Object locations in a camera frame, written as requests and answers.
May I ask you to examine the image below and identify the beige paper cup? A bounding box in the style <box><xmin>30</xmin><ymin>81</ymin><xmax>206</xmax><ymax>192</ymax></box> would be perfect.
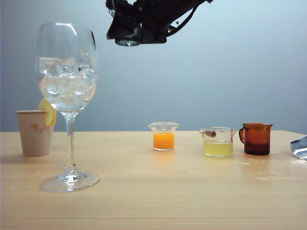
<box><xmin>16</xmin><ymin>110</ymin><xmax>54</xmax><ymax>158</ymax></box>

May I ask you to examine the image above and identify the amber glass measuring cup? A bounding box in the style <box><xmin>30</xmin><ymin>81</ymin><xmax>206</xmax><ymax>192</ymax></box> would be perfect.
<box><xmin>238</xmin><ymin>122</ymin><xmax>274</xmax><ymax>155</ymax></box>

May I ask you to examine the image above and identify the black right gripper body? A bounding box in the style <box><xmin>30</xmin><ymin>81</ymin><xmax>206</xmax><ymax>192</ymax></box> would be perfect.
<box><xmin>114</xmin><ymin>0</ymin><xmax>176</xmax><ymax>27</ymax></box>

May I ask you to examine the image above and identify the glass beaker with orange juice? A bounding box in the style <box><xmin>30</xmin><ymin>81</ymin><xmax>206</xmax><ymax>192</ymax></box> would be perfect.
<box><xmin>148</xmin><ymin>121</ymin><xmax>180</xmax><ymax>151</ymax></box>

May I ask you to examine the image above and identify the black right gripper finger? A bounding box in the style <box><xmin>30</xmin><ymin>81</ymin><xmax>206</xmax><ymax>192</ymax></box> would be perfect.
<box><xmin>106</xmin><ymin>12</ymin><xmax>142</xmax><ymax>40</ymax></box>
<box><xmin>141</xmin><ymin>23</ymin><xmax>168</xmax><ymax>45</ymax></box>

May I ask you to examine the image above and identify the glass cup with yellow juice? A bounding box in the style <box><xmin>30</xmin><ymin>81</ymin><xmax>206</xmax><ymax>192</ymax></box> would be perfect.
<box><xmin>199</xmin><ymin>126</ymin><xmax>237</xmax><ymax>158</ymax></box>

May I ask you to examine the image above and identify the crumpled silver foil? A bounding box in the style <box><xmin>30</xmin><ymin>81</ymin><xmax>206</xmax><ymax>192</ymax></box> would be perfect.
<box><xmin>289</xmin><ymin>135</ymin><xmax>307</xmax><ymax>160</ymax></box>

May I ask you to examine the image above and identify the yellow lemon slice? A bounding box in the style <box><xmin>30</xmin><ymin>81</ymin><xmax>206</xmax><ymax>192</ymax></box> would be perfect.
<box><xmin>37</xmin><ymin>98</ymin><xmax>58</xmax><ymax>127</ymax></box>

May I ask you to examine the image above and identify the black cable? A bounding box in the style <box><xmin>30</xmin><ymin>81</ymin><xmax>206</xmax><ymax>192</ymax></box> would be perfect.
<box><xmin>166</xmin><ymin>4</ymin><xmax>201</xmax><ymax>36</ymax></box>

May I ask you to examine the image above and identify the clear wine glass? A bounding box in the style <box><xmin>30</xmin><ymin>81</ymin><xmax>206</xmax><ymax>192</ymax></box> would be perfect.
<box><xmin>35</xmin><ymin>22</ymin><xmax>100</xmax><ymax>194</ymax></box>

